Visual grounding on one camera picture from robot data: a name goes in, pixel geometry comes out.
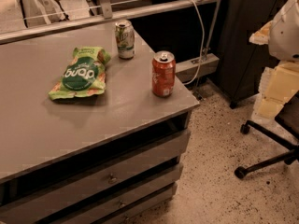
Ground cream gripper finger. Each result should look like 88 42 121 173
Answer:
257 62 299 119
249 21 272 45

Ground red coke can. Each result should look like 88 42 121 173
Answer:
152 50 176 97

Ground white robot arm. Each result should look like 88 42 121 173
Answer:
249 0 299 123

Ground green white soda can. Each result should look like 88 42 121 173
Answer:
115 20 135 59

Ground green rice chip bag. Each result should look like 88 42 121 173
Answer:
49 47 111 100

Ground dark cabinet on wheels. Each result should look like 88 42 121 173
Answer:
213 0 287 108

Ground black office chair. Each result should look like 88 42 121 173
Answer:
235 92 299 179

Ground grey drawer cabinet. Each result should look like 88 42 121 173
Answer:
0 110 200 224

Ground metal railing frame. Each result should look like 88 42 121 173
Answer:
0 0 221 55

